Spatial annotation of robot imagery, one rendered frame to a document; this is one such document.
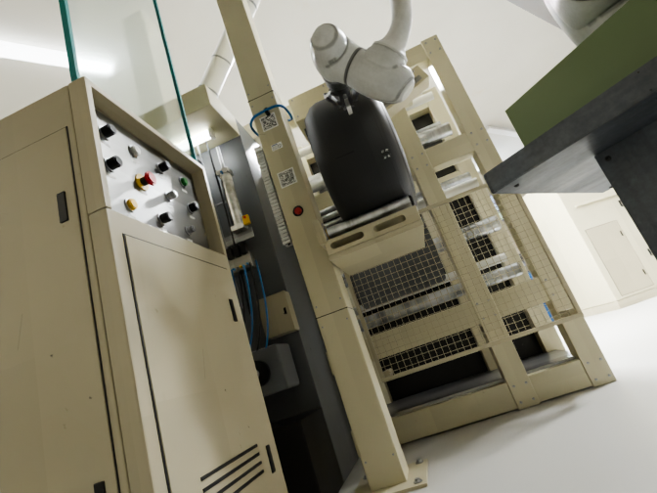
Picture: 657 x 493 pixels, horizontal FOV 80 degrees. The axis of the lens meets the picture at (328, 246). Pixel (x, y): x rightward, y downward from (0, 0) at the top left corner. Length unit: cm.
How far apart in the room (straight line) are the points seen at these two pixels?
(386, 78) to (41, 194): 87
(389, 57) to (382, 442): 120
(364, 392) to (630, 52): 120
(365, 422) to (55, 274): 105
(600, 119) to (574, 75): 12
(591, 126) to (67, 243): 100
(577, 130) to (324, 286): 107
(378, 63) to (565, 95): 49
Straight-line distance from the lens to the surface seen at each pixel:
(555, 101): 78
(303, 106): 217
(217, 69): 256
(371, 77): 110
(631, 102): 69
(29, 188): 117
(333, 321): 152
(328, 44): 111
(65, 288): 101
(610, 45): 77
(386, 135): 146
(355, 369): 150
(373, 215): 148
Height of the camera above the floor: 42
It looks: 17 degrees up
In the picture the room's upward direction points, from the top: 19 degrees counter-clockwise
